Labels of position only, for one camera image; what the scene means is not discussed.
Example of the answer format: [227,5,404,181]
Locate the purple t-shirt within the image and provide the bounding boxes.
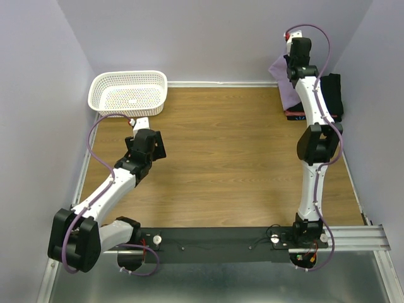
[268,54,300,111]

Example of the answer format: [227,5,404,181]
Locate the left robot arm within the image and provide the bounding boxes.
[47,129,166,274]

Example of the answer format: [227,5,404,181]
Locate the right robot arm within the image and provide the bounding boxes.
[285,30,343,247]

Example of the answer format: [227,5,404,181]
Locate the black folded t-shirt top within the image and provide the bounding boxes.
[321,73,343,118]

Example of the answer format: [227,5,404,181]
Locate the black folded t-shirt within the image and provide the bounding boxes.
[321,73,343,118]
[285,112,342,122]

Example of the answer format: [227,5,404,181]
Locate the red folded t-shirt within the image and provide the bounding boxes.
[283,109,338,119]

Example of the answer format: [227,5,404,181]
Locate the white perforated plastic basket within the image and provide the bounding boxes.
[88,70,168,117]

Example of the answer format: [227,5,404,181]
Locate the black folded t-shirt bottom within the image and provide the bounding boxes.
[285,112,342,122]

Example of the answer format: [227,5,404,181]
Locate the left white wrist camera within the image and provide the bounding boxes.
[128,117,150,137]

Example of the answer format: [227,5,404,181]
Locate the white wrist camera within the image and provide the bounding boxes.
[283,30,302,56]
[128,117,150,137]

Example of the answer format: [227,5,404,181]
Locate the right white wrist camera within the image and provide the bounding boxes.
[283,30,302,56]

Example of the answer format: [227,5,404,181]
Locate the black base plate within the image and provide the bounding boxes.
[118,226,329,272]

